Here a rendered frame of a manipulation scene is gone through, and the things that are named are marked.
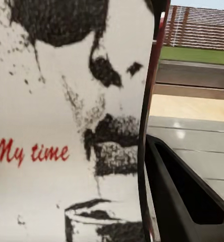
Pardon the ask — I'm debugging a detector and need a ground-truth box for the bottle of coffee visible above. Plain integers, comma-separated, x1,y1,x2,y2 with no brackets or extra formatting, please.
0,0,171,242

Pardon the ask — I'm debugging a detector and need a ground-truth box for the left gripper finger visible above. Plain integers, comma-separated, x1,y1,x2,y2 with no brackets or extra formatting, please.
144,134,224,242

